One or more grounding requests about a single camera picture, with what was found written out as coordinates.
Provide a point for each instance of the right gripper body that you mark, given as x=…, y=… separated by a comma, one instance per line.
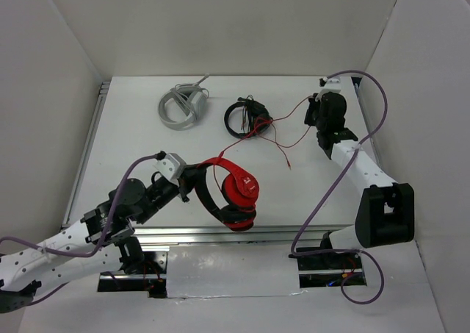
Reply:
x=322, y=123

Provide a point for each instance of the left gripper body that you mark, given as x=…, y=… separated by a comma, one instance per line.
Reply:
x=160, y=194

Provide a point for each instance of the red and black headphones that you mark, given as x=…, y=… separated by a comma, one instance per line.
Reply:
x=239, y=188

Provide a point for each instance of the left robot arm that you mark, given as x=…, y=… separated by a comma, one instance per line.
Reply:
x=101, y=241

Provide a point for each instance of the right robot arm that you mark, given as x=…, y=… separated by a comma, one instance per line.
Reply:
x=386, y=211

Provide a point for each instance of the white cover plate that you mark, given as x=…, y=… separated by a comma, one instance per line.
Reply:
x=231, y=271

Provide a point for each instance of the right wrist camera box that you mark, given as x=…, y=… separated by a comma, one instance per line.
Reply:
x=328, y=85

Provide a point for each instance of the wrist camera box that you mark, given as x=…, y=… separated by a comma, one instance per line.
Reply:
x=170, y=166
x=328, y=85

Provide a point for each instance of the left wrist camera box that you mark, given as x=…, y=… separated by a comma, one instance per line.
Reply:
x=170, y=166

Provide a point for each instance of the aluminium rail frame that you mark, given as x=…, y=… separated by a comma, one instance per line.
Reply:
x=298, y=184

